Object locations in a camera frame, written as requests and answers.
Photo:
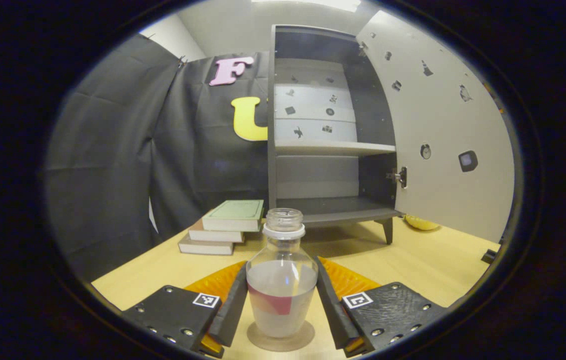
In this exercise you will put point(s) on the grey cabinet shelf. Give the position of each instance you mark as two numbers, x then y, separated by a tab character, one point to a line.
333	147

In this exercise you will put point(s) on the brown book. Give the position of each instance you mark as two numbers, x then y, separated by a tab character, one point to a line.
212	235

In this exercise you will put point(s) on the black table clamp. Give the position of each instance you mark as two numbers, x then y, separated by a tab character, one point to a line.
489	256

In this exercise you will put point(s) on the green book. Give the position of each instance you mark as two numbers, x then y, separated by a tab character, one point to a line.
235	212

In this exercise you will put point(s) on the round brown coaster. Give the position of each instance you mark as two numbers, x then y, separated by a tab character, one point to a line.
282	345

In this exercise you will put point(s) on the clear plastic bottle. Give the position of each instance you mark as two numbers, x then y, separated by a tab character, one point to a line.
282	280

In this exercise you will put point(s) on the black backdrop cloth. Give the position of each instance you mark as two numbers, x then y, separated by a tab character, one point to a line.
112	165

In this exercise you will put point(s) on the grey book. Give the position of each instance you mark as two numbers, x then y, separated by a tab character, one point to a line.
205	246

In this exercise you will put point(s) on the metal door hinge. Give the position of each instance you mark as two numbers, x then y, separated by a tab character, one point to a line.
363	48
399	177

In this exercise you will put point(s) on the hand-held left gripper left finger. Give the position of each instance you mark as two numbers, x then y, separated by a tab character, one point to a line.
232	315

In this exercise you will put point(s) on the large ceiling light panel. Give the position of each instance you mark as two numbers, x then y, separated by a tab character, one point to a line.
313	4

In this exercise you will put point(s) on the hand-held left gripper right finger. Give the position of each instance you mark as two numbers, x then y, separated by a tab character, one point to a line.
335	315

